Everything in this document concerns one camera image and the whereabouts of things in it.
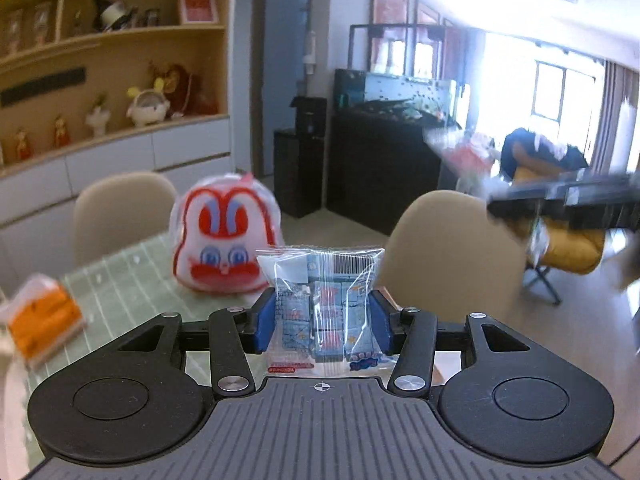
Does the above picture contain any wooden wall shelf cabinet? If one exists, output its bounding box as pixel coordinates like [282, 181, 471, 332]
[0, 0, 237, 226]

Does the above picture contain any white wall device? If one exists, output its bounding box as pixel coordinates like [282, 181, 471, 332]
[304, 31, 319, 78]

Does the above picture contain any orange tissue box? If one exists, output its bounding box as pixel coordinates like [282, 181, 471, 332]
[0, 274, 87, 367]

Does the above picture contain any clear blue candy packet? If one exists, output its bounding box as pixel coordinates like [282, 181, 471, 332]
[255, 244, 387, 377]

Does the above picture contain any white vase with plant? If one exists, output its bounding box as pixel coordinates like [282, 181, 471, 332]
[85, 92, 112, 137]

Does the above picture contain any red shelf decoration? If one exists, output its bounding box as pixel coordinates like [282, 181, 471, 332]
[149, 62, 219, 117]

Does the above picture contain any black fish tank stand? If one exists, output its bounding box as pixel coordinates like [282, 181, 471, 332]
[326, 109, 453, 237]

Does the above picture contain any yellow lounge chair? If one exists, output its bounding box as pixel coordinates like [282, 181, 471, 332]
[500, 127, 607, 307]

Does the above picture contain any glass fish tank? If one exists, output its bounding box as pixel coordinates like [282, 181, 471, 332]
[334, 24, 472, 117]

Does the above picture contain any beige curtain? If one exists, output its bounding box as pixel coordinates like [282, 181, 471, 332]
[602, 60, 640, 176]

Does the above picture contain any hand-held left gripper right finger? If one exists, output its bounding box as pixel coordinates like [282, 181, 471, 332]
[370, 289, 531, 397]

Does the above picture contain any red framed photo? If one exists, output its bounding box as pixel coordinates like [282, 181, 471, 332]
[178, 0, 221, 25]

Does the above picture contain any black white figurine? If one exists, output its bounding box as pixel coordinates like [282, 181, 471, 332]
[90, 0, 140, 33]

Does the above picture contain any red white rabbit bag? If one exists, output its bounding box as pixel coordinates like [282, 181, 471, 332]
[170, 172, 287, 296]

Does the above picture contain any red framed wall picture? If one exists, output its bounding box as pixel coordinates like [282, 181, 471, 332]
[371, 0, 410, 76]
[414, 0, 442, 78]
[442, 17, 466, 81]

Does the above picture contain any red printed snack packet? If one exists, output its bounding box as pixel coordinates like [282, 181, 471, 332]
[424, 127, 501, 177]

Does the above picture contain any black side cabinet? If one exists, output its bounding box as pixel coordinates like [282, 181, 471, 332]
[273, 129, 328, 218]

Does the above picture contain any black wall strip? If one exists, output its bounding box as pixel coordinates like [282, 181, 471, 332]
[0, 67, 85, 107]

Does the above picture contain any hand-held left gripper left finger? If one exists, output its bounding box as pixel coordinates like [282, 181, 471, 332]
[120, 289, 277, 397]

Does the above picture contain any black garment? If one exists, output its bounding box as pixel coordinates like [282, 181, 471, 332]
[502, 127, 591, 181]

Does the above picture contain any beige chair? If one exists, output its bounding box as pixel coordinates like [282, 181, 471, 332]
[72, 171, 179, 267]
[387, 190, 535, 328]

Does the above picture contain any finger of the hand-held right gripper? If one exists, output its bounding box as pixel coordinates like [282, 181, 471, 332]
[487, 180, 568, 223]

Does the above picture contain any black countertop appliance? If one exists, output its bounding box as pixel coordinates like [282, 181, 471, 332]
[292, 96, 328, 136]

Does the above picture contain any green checked tablecloth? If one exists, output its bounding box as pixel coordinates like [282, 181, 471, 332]
[20, 232, 281, 466]

